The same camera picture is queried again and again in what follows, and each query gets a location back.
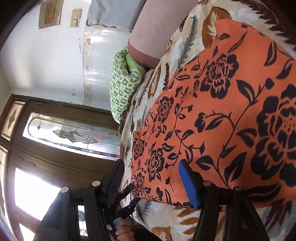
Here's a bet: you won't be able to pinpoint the green checkered pillow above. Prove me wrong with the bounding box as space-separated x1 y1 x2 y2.
109 48 146 123

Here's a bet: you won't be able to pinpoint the beige wall switches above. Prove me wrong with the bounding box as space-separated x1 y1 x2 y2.
70 9 82 28

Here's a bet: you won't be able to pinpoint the grey pillow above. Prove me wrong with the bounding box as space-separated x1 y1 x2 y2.
86 0 146 30

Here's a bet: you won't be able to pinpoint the wooden stained glass door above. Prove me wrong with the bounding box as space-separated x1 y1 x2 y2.
1 94 120 240

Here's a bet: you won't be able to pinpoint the person left hand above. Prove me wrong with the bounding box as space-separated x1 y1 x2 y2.
115 220 135 241

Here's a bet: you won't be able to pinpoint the framed wall picture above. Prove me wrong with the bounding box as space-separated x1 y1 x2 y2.
39 0 64 29

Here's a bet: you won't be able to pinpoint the orange floral blouse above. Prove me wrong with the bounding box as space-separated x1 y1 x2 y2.
131 19 295 207

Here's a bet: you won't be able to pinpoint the leaf pattern blanket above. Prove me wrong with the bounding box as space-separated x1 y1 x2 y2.
121 1 295 240

